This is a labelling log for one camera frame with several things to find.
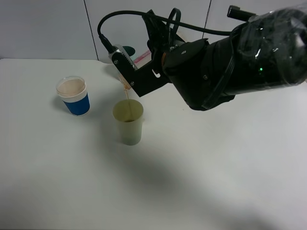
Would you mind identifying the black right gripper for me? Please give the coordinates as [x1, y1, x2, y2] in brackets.
[112, 16, 235, 111]

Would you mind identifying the clear plastic drink bottle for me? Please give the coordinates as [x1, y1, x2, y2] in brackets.
[118, 32, 187, 94]

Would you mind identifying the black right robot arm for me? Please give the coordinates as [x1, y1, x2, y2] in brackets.
[111, 4, 307, 111]

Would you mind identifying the teal plastic cup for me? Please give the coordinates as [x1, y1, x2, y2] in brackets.
[123, 46, 136, 57]

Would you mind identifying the pale green plastic cup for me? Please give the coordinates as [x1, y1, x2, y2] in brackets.
[112, 99, 144, 146]

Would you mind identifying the blue sleeved paper cup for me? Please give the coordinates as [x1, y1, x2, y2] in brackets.
[56, 76, 90, 116]

